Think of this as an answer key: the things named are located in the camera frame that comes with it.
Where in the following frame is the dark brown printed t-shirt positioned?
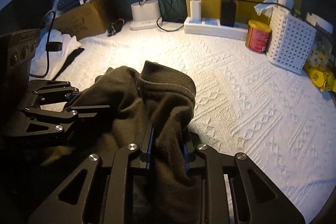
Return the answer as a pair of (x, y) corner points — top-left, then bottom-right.
(45, 61), (201, 223)

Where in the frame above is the white folded garment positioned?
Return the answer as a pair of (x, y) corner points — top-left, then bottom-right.
(30, 29), (81, 80)

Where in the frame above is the cardboard box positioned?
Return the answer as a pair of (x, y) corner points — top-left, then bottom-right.
(53, 0), (114, 41)

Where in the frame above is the white textured table cover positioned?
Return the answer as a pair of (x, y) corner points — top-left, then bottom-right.
(55, 26), (335, 223)

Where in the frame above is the yellow snack bag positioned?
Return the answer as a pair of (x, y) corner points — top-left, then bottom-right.
(303, 62), (335, 92)

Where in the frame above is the white power strip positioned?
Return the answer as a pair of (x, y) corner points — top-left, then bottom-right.
(184, 17), (248, 41)

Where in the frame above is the red tin can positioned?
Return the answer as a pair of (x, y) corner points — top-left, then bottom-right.
(245, 20), (272, 53)

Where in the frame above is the white perforated plastic basket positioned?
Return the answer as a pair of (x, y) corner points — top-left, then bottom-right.
(266, 7), (317, 74)

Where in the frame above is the white charger plug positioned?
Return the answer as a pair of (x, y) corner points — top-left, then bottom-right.
(190, 0), (202, 23)

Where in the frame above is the black power adapter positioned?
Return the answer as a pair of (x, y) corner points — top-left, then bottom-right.
(220, 0), (236, 27)

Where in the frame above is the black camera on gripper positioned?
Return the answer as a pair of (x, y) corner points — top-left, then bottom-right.
(1, 28), (41, 81)

